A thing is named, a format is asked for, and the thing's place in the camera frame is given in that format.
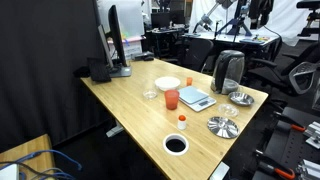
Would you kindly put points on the black computer monitor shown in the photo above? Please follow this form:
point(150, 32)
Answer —
point(116, 33)

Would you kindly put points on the blue tripod stand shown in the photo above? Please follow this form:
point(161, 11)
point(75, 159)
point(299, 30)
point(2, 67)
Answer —
point(238, 25)

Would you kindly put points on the small orange cup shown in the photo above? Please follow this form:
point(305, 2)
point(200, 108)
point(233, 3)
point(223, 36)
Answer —
point(189, 81)

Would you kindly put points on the bowl with dark liquid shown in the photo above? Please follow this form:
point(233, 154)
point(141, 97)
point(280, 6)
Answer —
point(165, 146)

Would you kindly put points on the white printed cardboard box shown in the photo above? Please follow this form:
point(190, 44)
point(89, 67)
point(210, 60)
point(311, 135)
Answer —
point(133, 49)

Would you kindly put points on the black computer mouse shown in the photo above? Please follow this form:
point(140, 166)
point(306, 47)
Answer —
point(144, 56)

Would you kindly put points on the small clear glass bowl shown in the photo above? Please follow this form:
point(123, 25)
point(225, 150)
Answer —
point(150, 94)

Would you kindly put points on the white bowl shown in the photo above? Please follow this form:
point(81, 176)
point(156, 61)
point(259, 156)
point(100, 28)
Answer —
point(167, 82)

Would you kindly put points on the grey monitor stand base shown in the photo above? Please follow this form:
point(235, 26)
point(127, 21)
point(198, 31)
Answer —
point(122, 71)

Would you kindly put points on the black perforated board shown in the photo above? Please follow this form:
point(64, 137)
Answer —
point(286, 146)

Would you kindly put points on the pink flat lid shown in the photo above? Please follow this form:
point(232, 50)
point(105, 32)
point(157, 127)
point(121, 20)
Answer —
point(135, 39)

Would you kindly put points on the black lumpy object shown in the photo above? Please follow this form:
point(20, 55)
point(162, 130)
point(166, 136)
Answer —
point(81, 71)

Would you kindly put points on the silver metal bracket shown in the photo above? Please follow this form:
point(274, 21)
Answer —
point(308, 168)
point(313, 133)

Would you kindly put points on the grey edged flat monitor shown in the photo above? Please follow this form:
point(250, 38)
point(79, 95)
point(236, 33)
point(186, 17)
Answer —
point(105, 46)

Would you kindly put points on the white background desk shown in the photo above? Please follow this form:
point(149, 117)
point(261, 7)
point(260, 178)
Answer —
point(226, 38)

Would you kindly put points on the black equipment stand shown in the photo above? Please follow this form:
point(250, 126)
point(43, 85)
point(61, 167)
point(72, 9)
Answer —
point(308, 16)

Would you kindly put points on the round steel plate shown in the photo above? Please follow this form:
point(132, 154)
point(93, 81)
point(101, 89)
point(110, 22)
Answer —
point(222, 127)

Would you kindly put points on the grey background robot arm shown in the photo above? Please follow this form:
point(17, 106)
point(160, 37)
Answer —
point(206, 19)

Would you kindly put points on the clear glass dish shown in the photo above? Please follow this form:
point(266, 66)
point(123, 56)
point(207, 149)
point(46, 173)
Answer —
point(228, 110)

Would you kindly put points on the black background monitor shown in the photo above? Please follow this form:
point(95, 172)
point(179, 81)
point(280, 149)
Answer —
point(160, 20)

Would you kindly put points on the white digital kitchen scale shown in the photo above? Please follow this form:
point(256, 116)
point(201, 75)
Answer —
point(195, 96)

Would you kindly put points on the red plastic cup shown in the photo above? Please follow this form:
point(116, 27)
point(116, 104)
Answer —
point(171, 100)

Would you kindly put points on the grey mesh office chair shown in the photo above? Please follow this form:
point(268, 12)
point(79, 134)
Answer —
point(301, 78)

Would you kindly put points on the small wooden side table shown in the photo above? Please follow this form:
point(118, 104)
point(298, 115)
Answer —
point(36, 160)

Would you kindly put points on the white device box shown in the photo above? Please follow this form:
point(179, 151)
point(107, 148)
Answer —
point(8, 172)

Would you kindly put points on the steel bowl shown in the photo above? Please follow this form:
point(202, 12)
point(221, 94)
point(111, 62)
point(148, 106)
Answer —
point(240, 98)

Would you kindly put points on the white bottle orange cap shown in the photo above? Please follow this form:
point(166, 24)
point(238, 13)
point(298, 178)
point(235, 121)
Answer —
point(181, 124)

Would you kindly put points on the white desk foot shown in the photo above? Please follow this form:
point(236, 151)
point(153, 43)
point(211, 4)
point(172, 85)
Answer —
point(115, 130)

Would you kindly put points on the black keyboard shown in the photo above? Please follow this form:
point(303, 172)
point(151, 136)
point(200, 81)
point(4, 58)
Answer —
point(99, 70)

